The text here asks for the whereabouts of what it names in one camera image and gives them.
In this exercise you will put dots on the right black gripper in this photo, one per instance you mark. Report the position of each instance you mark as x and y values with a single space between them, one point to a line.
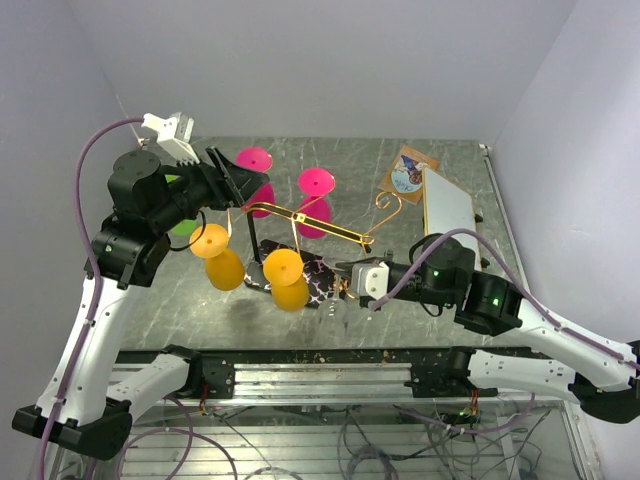
346 267

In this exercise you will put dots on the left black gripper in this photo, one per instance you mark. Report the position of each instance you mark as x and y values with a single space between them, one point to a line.
240 184

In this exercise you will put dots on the orange wine glass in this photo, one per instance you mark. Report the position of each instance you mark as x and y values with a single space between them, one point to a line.
223 266
283 269

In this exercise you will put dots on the clear wine glass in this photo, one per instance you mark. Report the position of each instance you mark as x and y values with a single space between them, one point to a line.
332 313

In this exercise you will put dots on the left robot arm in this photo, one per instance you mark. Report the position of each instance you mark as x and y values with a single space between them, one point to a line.
81 410

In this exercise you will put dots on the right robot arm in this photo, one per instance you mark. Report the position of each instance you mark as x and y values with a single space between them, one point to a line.
564 360

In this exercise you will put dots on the brown hello card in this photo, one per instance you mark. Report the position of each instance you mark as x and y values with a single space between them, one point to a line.
404 177

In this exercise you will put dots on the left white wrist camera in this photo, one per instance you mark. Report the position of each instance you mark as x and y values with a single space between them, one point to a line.
173 135

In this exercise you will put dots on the aluminium frame rail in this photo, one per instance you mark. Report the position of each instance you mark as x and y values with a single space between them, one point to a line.
249 384

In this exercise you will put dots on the white board with gold frame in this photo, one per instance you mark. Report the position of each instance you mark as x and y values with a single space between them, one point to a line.
445 205

